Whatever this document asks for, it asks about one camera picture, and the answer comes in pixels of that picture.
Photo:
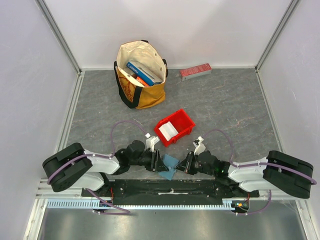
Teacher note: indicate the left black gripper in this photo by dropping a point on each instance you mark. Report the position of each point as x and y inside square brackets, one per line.
[158, 165]

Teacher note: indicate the white cards stack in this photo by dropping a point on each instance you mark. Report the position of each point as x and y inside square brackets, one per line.
[168, 130]

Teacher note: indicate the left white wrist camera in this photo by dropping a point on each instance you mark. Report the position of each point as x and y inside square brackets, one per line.
[151, 141]

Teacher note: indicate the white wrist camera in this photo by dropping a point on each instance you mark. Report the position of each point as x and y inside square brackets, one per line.
[151, 141]
[199, 146]

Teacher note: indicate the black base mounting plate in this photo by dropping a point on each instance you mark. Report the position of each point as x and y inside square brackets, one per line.
[124, 188]

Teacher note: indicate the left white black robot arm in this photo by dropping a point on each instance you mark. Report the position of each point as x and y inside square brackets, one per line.
[77, 167]

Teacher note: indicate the red plastic bin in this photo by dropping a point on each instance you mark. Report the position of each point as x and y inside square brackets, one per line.
[182, 123]

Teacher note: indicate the blue book in bag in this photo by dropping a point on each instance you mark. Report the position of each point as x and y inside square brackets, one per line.
[142, 71]

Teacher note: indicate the grey slotted cable duct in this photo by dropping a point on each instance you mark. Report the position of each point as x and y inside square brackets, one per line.
[95, 204]

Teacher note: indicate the red rectangular carton box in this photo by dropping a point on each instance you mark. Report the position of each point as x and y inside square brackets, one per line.
[195, 71]

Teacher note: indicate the orange book in bag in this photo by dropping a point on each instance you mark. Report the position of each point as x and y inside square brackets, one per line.
[142, 82]

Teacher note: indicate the yellow canvas tote bag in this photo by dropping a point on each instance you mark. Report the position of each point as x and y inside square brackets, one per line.
[132, 93]

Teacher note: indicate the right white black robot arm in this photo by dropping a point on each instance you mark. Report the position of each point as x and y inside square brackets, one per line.
[276, 171]

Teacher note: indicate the blue leather card holder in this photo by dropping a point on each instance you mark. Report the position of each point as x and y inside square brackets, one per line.
[171, 163]

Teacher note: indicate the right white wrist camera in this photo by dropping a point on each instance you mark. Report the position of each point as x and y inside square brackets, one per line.
[199, 146]

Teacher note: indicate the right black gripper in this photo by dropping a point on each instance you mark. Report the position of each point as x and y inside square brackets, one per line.
[188, 162]

